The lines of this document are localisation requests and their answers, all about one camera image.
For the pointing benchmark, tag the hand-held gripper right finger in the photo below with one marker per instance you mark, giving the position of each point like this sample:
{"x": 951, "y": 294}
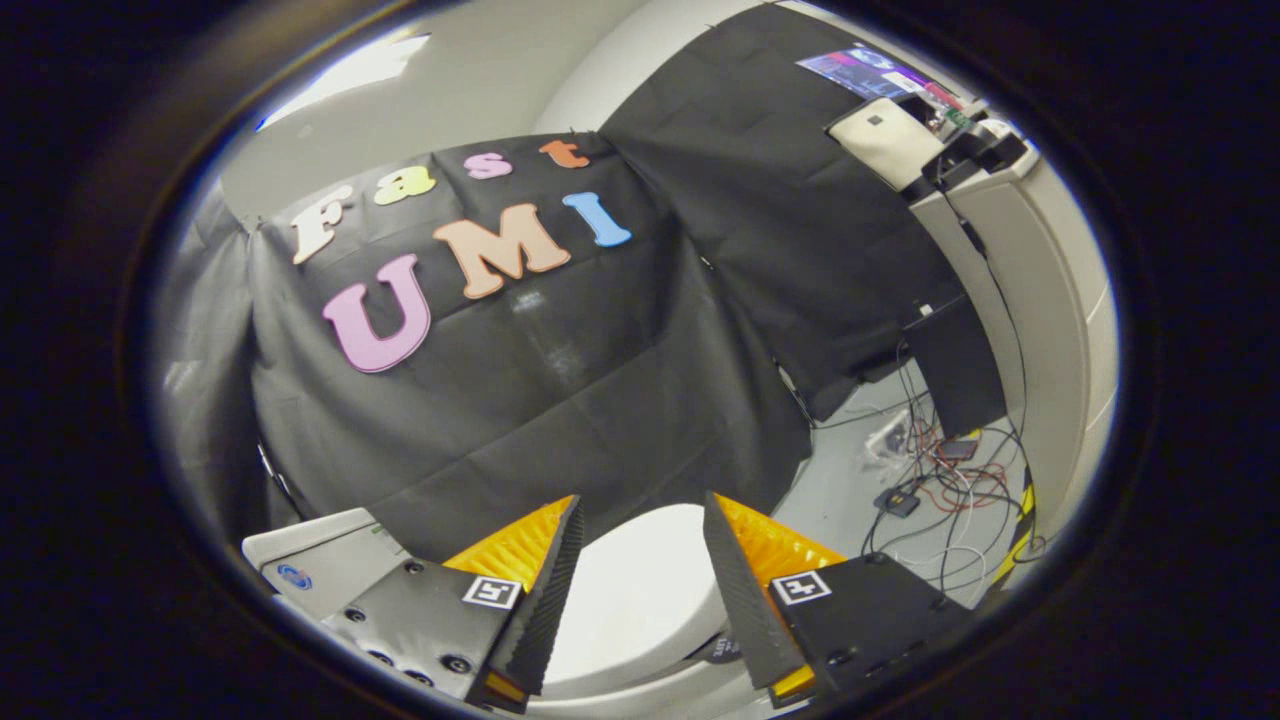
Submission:
{"x": 740, "y": 600}

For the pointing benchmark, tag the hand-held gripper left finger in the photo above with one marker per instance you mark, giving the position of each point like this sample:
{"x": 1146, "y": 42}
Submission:
{"x": 550, "y": 600}

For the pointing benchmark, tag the white toilet lid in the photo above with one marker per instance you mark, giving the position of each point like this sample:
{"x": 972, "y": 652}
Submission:
{"x": 640, "y": 600}

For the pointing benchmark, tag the white toilet body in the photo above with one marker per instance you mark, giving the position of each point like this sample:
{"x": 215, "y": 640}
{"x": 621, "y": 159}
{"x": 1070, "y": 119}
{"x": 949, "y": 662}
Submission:
{"x": 340, "y": 585}

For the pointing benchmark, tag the white toilet tank cover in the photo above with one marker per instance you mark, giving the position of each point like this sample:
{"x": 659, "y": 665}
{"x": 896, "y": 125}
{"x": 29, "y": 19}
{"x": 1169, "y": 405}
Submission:
{"x": 310, "y": 535}

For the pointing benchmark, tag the small black floor box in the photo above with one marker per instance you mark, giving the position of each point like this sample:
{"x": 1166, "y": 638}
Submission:
{"x": 897, "y": 502}

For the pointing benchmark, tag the clear plastic bag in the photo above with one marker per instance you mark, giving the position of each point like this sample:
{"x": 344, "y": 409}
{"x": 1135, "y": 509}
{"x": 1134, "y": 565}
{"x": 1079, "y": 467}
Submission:
{"x": 888, "y": 440}

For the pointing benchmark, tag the black backdrop cloth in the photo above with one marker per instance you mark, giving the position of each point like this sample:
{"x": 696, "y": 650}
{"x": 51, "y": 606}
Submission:
{"x": 560, "y": 380}

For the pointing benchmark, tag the small dark flat box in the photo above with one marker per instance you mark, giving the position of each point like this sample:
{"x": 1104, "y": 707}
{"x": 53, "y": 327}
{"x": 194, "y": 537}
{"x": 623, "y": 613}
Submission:
{"x": 957, "y": 450}

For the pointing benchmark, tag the yellow and black floor tape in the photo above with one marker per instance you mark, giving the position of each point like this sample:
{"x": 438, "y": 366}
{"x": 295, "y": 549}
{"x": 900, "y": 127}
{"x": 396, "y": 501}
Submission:
{"x": 1022, "y": 520}

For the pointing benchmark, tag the black flat panel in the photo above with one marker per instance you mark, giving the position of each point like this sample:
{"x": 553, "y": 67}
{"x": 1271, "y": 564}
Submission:
{"x": 955, "y": 365}

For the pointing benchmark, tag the white box device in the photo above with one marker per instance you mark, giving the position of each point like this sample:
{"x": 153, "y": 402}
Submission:
{"x": 885, "y": 140}

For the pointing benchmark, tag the black devices on cabinet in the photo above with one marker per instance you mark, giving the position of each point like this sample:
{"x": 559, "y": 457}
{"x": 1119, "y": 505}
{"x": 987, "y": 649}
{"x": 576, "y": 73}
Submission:
{"x": 975, "y": 150}

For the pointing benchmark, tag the lit monitor screen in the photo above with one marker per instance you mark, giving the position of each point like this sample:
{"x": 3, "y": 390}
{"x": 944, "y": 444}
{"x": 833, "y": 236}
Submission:
{"x": 860, "y": 70}

